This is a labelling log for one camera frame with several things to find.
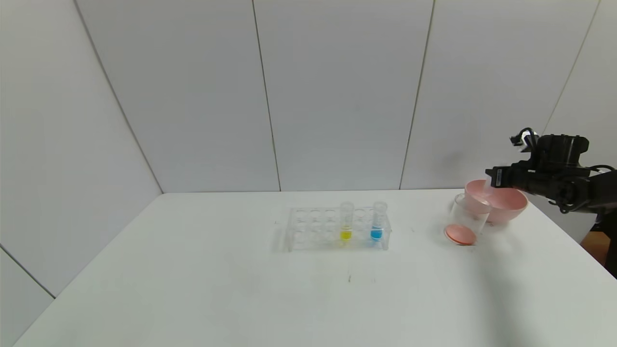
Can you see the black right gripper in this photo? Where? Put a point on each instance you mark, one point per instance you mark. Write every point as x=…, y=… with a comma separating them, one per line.
x=497, y=178

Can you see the test tube with yellow liquid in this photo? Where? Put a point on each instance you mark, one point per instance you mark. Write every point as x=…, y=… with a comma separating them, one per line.
x=346, y=235

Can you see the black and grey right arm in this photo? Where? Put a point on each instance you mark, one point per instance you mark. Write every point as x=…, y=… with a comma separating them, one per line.
x=564, y=152

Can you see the clear glass beaker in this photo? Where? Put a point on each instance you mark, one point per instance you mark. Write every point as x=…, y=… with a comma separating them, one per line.
x=460, y=233

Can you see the test tube with blue liquid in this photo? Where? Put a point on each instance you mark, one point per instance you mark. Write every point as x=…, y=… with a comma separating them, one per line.
x=376, y=234

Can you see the clear plastic test tube rack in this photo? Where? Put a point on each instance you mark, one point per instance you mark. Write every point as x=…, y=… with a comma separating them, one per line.
x=313, y=231

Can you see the pink bowl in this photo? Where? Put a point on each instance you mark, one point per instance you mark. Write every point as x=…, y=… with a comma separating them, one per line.
x=506, y=209

